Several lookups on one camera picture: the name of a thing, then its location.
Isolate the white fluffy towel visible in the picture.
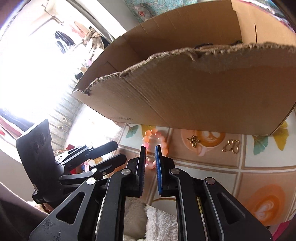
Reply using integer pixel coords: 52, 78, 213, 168
123, 196, 179, 241

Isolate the pink bead bracelet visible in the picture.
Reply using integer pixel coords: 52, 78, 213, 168
142, 129, 169, 170

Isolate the brown cardboard box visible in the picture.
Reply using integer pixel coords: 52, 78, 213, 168
73, 1, 295, 136

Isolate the gold butterfly brooch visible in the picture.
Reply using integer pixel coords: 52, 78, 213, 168
222, 139, 240, 154

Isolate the teal floral hanging cloth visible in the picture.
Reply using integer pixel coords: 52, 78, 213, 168
124, 0, 199, 16

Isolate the gold flower brooch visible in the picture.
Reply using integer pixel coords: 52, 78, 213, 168
187, 135, 200, 148

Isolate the patterned rolled mat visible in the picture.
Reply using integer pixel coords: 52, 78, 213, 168
133, 4, 152, 22

